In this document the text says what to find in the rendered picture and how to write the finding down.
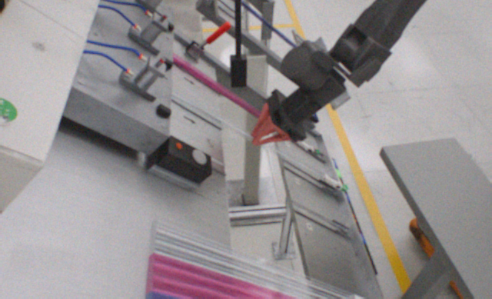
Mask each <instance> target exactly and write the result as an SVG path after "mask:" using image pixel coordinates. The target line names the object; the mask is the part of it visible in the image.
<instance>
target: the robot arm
mask: <svg viewBox="0 0 492 299"><path fill-rule="evenodd" d="M426 1H427V0H375V1H374V2H373V3H372V4H371V5H370V6H369V7H368V8H366V9H365V10H364V11H363V12H362V13H361V14H360V16H359V17H358V18H357V20H356V21H355V22H354V23H352V24H351V23H350V24H349V26H347V27H346V29H345V30H344V31H343V33H342V34H341V35H340V37H339V38H338V39H337V41H336V42H335V43H334V46H333V47H332V48H331V49H330V50H329V51H328V52H327V53H326V52H325V50H324V49H323V48H320V47H319V46H317V45H316V44H315V43H314V42H312V41H311V40H307V41H304V42H303V43H302V44H301V45H299V46H296V47H294V48H292V49H291V50H290V51H288V52H287V53H286V55H285V56H284V57H283V61H282V63H281V73H282V75H283V76H284V77H285V78H287V79H288V80H289V81H291V82H292V83H295V84H296V85H297V86H298V89H296V90H295V91H294V92H292V93H291V94H290V95H289V96H287V97H286V96H285V95H283V94H282V93H281V92H280V91H279V90H278V89H277V88H276V89H275V90H273V91H272V92H271V96H270V97H269V98H267V99H266V102H267V103H265V104H264V108H263V110H262V113H261V116H260V118H259V119H258V122H257V124H256V126H255V128H254V130H253V131H252V133H254V134H256V135H255V137H254V139H253V140H252V142H251V143H252V144H253V145H255V146H259V145H264V144H268V143H271V142H279V141H291V140H293V141H295V142H297V140H299V141H300V142H302V141H303V140H305V139H306V138H307V135H306V132H305V131H304V127H303V125H302V123H303V122H304V121H306V120H307V119H308V118H309V117H311V116H313V115H315V114H316V113H317V112H318V111H320V110H321V109H322V108H323V107H325V106H326V105H328V104H329V103H331V102H332V101H333V100H334V99H336V98H337V97H340V96H341V95H342V94H343V93H345V92H346V89H347V88H346V87H345V85H344V82H345V81H346V78H347V79H348V80H349V81H350V82H351V83H352V84H354V85H355V86H356V87H357V88H359V87H361V86H362V85H363V83H365V82H369V81H370V80H371V79H372V78H373V77H374V76H375V75H376V74H377V73H378V72H379V71H380V70H381V68H382V66H383V65H384V63H385V62H386V61H387V60H388V59H389V57H391V56H392V54H393V52H392V51H391V49H392V48H393V47H394V46H395V44H396V43H397V42H398V41H399V40H400V38H401V36H402V35H403V32H404V30H405V28H406V27H407V25H408V24H409V22H410V21H411V19H412V18H413V17H414V15H415V14H416V13H417V11H418V10H419V9H420V8H421V7H422V6H423V5H424V3H425V2H426ZM339 63H341V64H342V65H343V66H344V67H345V68H346V70H347V71H349V72H350V74H348V73H347V72H346V70H345V69H344V68H343V67H342V66H341V65H340V64H339ZM334 67H335V68H336V69H337V70H338V71H339V72H340V73H342V74H343V75H344V76H345V77H346V78H345V77H344V76H343V75H341V74H340V73H339V72H338V71H337V70H335V69H334ZM266 118H267V119H266ZM265 119H266V121H265ZM273 132H279V134H277V135H273V136H271V137H268V138H264V139H262V140H261V138H263V137H264V136H266V135H269V134H271V133H273Z"/></svg>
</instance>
